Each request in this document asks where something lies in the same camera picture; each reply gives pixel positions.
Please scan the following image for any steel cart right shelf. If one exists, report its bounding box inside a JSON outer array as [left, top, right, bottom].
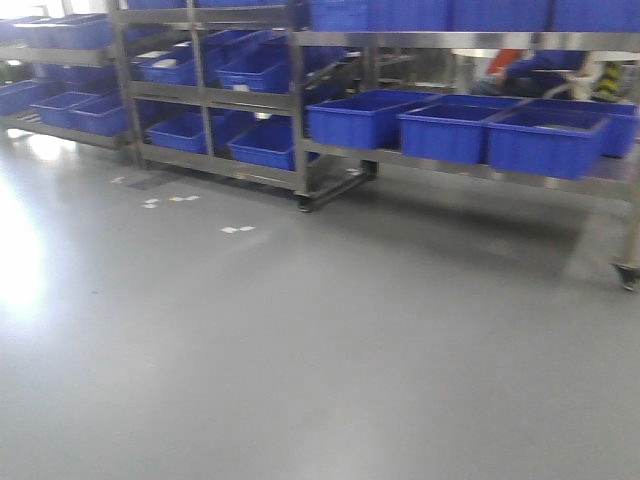
[[295, 1, 639, 291]]

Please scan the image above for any blue bin on cart left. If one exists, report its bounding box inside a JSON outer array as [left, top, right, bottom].
[[306, 90, 441, 149]]

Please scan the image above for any blue bin on cart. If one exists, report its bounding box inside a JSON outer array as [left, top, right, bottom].
[[306, 90, 441, 149], [486, 108, 610, 180], [398, 94, 526, 164]]

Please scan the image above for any blue bin on cart middle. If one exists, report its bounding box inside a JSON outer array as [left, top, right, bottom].
[[398, 94, 526, 164]]

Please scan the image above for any steel rack with blue bins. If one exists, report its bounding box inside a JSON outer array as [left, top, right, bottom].
[[1, 1, 378, 212]]

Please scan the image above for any blue bin on cart right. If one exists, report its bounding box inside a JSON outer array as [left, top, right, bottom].
[[486, 108, 610, 180]]

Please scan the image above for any person in blue clothes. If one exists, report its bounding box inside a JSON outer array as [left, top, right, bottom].
[[470, 50, 587, 98]]

